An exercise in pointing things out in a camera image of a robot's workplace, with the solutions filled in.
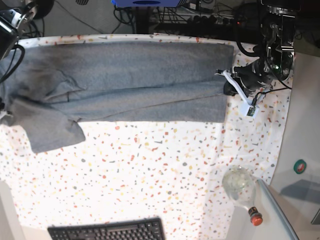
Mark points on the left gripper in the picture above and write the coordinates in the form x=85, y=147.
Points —
x=249, y=84

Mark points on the grey t-shirt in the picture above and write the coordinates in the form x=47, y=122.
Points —
x=57, y=87

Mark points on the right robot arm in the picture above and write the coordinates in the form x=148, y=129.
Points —
x=13, y=21

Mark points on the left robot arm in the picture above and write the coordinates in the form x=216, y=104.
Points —
x=274, y=54

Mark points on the clear bottle with red cap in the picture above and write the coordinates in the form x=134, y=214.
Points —
x=240, y=187

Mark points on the terrazzo patterned tablecloth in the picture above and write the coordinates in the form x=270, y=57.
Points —
x=129, y=171

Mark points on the green tape roll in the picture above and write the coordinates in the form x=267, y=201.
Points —
x=300, y=166

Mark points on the grey laptop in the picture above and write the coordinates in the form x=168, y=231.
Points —
x=276, y=225

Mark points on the blue box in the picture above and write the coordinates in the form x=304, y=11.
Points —
x=148, y=3

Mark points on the black keyboard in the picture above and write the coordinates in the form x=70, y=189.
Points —
x=145, y=229

